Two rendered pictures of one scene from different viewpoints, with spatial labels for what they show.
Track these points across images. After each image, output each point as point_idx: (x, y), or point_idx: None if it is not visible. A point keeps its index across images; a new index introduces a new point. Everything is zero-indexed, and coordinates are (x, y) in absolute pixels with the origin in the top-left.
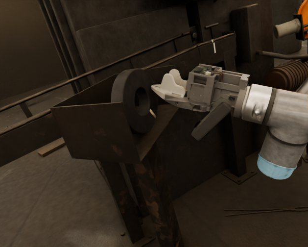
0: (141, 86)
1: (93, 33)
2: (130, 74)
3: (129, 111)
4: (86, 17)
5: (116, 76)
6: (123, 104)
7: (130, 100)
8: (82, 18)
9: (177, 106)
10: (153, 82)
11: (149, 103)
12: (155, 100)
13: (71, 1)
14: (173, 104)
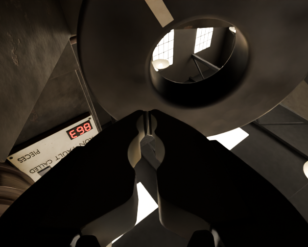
0: (177, 108)
1: (58, 68)
2: (208, 136)
3: (290, 68)
4: (56, 79)
5: (69, 29)
6: (290, 93)
7: (258, 93)
8: (61, 77)
9: (294, 209)
10: (103, 103)
11: (155, 47)
12: (98, 44)
13: (75, 91)
14: (261, 177)
